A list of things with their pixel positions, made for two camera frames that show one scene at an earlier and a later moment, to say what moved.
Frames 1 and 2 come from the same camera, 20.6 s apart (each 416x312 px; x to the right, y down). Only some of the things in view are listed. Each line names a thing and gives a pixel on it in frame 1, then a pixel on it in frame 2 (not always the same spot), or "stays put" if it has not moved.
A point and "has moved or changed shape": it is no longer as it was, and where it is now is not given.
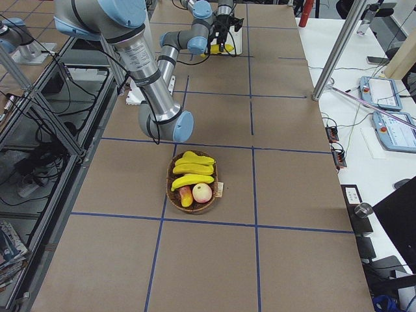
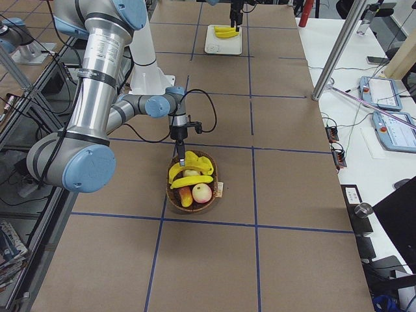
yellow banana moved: [194, 168] → [175, 168]
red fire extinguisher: [307, 7] stays put
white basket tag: [220, 189] stays put
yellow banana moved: [216, 49] has moved or changed shape
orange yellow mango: [186, 195] stays put
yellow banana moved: [192, 179] has moved or changed shape
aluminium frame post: [340, 47] stays put
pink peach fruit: [202, 193] stays put
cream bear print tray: [234, 38] stays put
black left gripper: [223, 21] → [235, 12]
